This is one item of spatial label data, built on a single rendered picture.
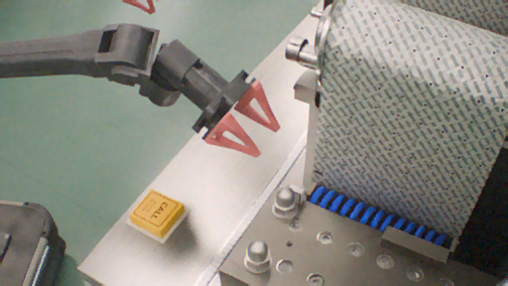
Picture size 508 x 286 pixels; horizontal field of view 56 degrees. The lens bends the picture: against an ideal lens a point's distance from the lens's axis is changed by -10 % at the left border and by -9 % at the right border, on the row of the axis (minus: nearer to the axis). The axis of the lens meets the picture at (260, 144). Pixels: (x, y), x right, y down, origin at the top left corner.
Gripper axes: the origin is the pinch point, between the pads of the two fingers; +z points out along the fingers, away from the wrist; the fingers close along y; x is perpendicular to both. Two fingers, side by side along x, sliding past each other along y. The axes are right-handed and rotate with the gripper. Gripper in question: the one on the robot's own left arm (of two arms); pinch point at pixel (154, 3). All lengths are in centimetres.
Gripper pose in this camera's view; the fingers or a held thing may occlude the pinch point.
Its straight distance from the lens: 118.8
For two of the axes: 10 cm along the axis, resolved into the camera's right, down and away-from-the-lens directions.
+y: 0.9, -7.0, 7.1
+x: -8.7, 3.0, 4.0
